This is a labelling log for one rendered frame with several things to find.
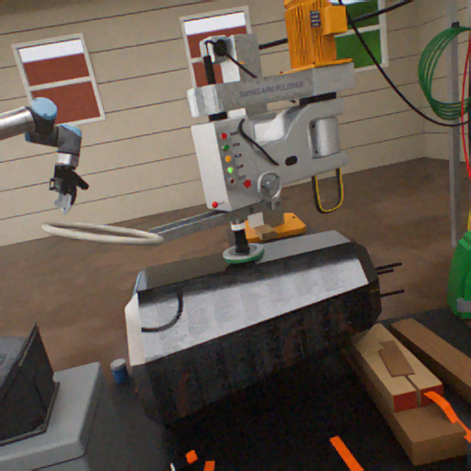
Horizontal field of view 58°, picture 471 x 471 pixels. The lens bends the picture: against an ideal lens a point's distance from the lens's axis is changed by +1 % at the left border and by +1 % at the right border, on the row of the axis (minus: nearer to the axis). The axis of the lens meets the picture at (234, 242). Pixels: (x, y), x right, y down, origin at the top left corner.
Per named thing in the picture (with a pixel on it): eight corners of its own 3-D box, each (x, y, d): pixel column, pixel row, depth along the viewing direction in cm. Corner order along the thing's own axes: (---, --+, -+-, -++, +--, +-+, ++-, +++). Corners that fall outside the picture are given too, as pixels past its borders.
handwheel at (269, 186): (272, 196, 215) (268, 166, 211) (285, 197, 207) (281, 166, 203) (249, 203, 208) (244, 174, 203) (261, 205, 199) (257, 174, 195)
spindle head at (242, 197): (261, 196, 234) (248, 113, 221) (288, 198, 216) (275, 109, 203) (207, 213, 216) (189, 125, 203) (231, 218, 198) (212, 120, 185)
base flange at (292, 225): (232, 228, 332) (231, 223, 331) (292, 216, 334) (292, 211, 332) (238, 246, 285) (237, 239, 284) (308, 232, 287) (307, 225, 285)
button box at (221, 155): (236, 187, 198) (225, 125, 190) (240, 187, 196) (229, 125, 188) (223, 191, 194) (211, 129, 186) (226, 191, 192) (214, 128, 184)
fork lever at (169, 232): (260, 204, 233) (259, 195, 231) (283, 207, 217) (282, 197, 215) (146, 238, 198) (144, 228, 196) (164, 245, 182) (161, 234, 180)
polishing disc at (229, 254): (223, 262, 209) (223, 260, 208) (223, 249, 229) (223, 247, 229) (265, 255, 208) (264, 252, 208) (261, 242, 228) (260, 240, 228)
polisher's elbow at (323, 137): (300, 157, 243) (295, 123, 237) (323, 151, 253) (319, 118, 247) (324, 157, 228) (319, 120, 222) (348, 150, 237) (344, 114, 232)
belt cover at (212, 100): (323, 100, 251) (319, 70, 246) (356, 94, 230) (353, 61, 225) (183, 129, 203) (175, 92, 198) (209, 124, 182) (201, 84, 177)
